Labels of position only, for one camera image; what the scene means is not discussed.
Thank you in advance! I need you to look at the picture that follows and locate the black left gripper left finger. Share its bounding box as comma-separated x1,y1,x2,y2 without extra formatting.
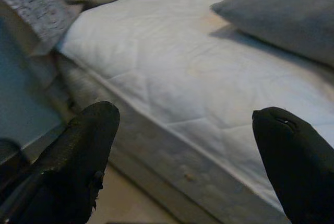
0,100,121,224

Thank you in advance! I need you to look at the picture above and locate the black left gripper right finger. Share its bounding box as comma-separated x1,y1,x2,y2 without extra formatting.
252,106,334,224

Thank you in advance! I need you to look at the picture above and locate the grey bear face pillow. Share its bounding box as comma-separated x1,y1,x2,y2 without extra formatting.
210,0,334,69

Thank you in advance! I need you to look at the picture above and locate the white quilted mattress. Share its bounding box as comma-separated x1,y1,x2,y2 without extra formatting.
53,0,334,224

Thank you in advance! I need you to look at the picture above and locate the printed grey headboard cushion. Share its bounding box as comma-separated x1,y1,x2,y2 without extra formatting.
0,0,186,57

